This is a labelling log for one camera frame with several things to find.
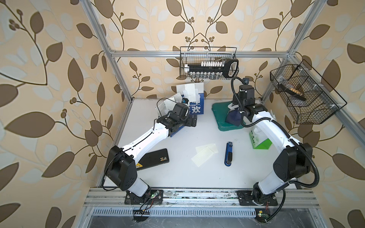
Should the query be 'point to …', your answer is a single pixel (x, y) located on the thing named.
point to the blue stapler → (228, 154)
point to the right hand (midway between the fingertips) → (241, 93)
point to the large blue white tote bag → (197, 108)
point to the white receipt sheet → (213, 147)
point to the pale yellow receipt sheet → (202, 157)
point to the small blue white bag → (234, 116)
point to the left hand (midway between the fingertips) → (188, 114)
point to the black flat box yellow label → (153, 158)
